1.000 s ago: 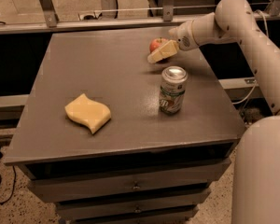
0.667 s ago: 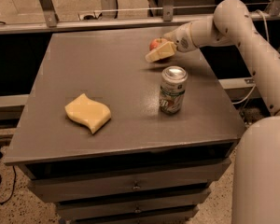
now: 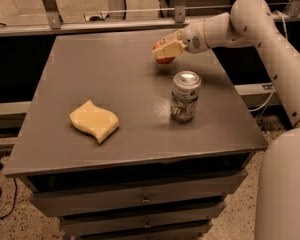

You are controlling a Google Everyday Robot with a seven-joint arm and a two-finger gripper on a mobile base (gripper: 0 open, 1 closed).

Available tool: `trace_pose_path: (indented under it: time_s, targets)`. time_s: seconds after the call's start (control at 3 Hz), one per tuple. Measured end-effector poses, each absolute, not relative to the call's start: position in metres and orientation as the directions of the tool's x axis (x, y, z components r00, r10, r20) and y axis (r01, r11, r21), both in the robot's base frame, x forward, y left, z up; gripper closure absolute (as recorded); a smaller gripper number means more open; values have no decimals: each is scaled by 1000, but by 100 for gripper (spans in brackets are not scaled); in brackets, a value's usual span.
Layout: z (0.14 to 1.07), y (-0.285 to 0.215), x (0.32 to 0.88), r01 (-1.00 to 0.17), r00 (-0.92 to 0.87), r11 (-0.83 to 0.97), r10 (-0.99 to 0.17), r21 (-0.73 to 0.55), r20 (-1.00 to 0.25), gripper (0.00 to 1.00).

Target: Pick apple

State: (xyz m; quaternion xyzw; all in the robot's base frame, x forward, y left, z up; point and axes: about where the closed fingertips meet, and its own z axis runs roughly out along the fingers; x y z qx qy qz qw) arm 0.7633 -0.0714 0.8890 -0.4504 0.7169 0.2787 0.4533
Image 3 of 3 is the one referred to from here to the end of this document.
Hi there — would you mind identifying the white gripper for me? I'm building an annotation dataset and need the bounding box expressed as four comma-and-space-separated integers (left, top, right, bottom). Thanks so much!
151, 21, 209, 59

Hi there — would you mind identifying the red apple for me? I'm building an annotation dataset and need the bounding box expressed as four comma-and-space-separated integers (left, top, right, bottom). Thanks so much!
152, 41, 175, 64

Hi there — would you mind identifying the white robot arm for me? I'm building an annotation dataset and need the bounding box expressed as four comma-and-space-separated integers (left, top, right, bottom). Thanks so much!
152, 0, 300, 240

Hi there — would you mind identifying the silver green soda can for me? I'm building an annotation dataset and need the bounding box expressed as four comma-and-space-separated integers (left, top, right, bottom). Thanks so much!
170, 71, 201, 122

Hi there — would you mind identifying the grey metal railing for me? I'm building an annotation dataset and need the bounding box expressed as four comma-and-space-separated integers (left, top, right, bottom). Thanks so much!
0, 0, 300, 36

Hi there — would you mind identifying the floor power outlet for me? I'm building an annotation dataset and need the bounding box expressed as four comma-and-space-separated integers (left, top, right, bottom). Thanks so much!
84, 13, 108, 22

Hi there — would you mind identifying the yellow wavy sponge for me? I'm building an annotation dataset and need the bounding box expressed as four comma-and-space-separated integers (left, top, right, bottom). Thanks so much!
69, 100, 119, 144

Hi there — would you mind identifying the grey drawer cabinet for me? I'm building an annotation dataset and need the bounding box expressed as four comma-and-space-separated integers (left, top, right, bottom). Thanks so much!
5, 30, 267, 240

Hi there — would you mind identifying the white cable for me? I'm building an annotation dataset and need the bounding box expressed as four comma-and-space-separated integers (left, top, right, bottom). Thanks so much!
248, 10, 289, 113

